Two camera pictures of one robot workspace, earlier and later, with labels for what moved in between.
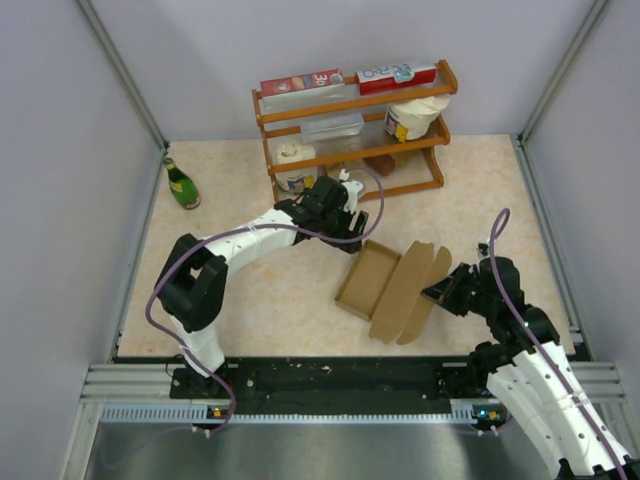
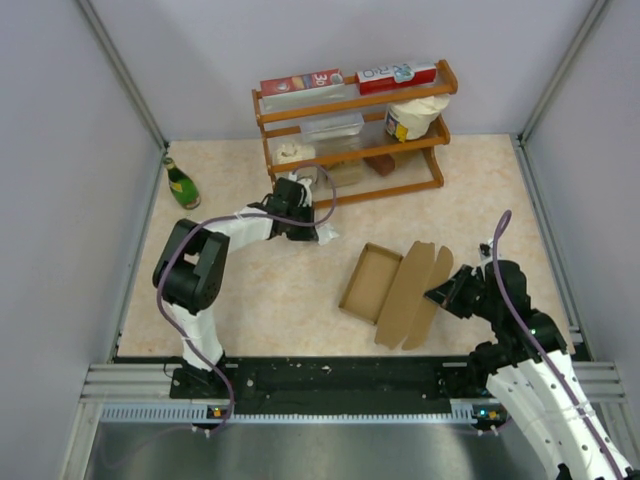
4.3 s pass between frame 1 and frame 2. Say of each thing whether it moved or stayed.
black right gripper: stayed
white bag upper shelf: stayed
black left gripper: moved
